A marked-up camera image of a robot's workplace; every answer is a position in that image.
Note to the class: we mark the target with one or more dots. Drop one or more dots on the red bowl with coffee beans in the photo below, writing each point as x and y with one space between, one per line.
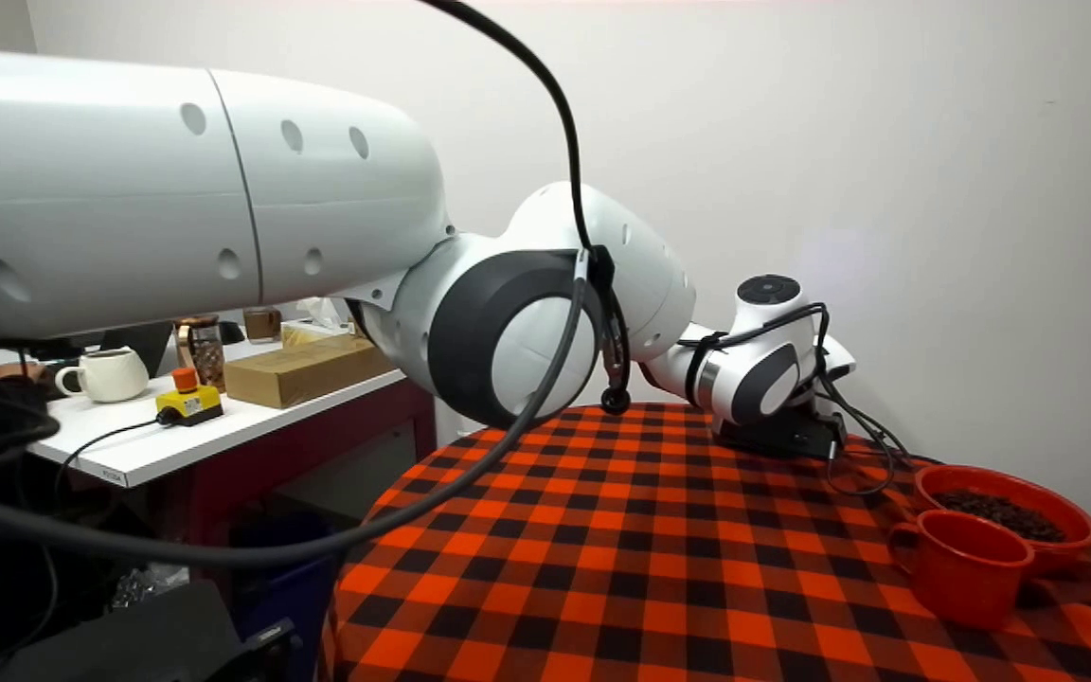
1014 504

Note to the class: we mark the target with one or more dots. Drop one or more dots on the blue bin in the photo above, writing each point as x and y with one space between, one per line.
287 582

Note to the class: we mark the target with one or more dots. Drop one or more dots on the orange black checkered tablecloth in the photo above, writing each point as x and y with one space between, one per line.
697 571

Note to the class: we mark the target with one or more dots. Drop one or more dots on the white desk with red base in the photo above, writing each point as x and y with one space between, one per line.
205 436

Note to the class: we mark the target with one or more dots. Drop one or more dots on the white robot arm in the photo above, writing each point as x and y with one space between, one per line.
192 202

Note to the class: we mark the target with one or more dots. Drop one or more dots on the glass jar with dark lid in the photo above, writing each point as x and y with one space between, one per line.
204 348

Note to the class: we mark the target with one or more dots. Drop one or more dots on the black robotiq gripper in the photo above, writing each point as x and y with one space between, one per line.
783 436

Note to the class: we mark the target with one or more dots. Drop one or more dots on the small brown wooden box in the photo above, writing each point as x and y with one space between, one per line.
264 322

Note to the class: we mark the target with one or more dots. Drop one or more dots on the red cup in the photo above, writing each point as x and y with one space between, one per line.
965 574

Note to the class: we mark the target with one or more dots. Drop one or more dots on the yellow emergency stop button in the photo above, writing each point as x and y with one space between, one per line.
189 399

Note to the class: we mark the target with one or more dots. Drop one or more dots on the flat long cardboard box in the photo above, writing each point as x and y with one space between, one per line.
305 371

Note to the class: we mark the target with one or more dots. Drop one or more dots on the tissue box with white tissue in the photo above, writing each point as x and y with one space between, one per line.
314 329

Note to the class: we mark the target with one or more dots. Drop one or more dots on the white teapot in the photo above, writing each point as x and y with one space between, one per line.
112 371

